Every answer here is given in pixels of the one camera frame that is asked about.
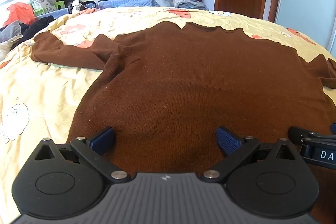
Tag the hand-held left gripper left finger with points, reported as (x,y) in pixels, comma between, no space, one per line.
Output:
(103,138)

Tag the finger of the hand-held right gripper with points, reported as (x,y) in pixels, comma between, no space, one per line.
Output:
(333,129)
(296,136)

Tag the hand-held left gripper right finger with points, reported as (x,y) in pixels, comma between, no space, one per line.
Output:
(228,141)

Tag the brown knit sweater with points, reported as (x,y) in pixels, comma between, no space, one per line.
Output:
(183,82)

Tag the yellow printed quilt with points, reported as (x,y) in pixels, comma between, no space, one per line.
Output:
(39,87)

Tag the black garment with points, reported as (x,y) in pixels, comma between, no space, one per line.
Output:
(34,27)

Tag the white plastic bag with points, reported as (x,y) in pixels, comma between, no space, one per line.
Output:
(76,5)

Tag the blue quilted blanket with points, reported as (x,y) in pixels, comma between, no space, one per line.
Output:
(126,3)

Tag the green plastic stool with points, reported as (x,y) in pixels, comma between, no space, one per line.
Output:
(61,5)

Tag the grey garment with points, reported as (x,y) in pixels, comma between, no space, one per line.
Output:
(10,31)

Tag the orange plastic bag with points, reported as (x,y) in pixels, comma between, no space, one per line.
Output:
(19,14)

